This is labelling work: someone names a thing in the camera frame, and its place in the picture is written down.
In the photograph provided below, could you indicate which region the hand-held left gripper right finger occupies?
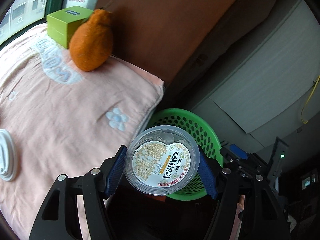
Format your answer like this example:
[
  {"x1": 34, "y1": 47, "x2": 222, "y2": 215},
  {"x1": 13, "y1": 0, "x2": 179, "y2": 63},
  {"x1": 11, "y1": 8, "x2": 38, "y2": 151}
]
[{"x1": 197, "y1": 145, "x2": 292, "y2": 240}]

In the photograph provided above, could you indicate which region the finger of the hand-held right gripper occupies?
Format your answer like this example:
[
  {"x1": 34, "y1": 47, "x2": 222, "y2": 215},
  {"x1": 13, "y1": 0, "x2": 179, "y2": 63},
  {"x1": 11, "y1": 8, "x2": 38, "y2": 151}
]
[
  {"x1": 219, "y1": 147, "x2": 242, "y2": 168},
  {"x1": 229, "y1": 144, "x2": 250, "y2": 161}
]

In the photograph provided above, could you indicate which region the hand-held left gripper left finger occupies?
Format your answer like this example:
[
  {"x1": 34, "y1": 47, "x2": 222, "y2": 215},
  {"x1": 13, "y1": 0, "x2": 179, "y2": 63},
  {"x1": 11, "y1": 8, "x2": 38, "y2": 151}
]
[{"x1": 29, "y1": 145, "x2": 127, "y2": 240}]

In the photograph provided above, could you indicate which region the plastic cup with printed lid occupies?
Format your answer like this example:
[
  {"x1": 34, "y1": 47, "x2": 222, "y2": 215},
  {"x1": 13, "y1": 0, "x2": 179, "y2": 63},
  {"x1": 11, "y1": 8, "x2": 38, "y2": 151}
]
[{"x1": 126, "y1": 125, "x2": 200, "y2": 196}]

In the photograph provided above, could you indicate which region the green perforated plastic basket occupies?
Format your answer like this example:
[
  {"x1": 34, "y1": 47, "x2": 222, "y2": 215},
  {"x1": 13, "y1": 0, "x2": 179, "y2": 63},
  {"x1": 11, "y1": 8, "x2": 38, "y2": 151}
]
[{"x1": 147, "y1": 108, "x2": 224, "y2": 201}]

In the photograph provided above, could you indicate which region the grey white panel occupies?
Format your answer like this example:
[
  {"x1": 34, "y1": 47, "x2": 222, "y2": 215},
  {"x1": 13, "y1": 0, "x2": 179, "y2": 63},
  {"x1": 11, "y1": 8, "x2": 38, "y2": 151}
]
[{"x1": 175, "y1": 0, "x2": 320, "y2": 155}]

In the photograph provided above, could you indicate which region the pink printed blanket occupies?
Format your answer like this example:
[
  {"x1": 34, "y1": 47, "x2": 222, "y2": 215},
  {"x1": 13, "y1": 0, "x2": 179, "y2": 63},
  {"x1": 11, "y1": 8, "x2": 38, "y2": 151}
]
[{"x1": 0, "y1": 23, "x2": 165, "y2": 240}]

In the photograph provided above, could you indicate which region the white round plastic lid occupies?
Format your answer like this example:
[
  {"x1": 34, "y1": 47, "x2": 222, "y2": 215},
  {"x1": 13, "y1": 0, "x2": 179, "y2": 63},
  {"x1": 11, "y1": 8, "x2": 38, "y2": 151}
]
[{"x1": 0, "y1": 129, "x2": 17, "y2": 181}]

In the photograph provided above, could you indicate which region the bumpy orange citrus fruit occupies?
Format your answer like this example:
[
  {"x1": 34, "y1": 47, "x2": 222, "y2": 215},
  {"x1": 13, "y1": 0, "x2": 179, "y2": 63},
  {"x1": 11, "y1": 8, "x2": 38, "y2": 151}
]
[{"x1": 69, "y1": 4, "x2": 114, "y2": 72}]

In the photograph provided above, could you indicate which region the green cardboard box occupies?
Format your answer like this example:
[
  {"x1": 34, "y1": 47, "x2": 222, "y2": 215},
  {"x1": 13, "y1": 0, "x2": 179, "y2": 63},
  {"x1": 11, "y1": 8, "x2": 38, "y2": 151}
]
[{"x1": 46, "y1": 6, "x2": 93, "y2": 49}]

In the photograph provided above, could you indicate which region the brown wooden cabinet panel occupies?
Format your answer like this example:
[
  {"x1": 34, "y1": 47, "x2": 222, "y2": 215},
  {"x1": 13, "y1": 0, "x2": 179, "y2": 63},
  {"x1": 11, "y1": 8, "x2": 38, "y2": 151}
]
[{"x1": 95, "y1": 0, "x2": 253, "y2": 85}]

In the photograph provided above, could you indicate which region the yellow cable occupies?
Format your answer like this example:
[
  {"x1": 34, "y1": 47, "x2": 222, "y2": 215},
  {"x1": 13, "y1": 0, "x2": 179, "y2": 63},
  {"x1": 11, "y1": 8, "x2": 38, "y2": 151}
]
[{"x1": 301, "y1": 75, "x2": 320, "y2": 124}]

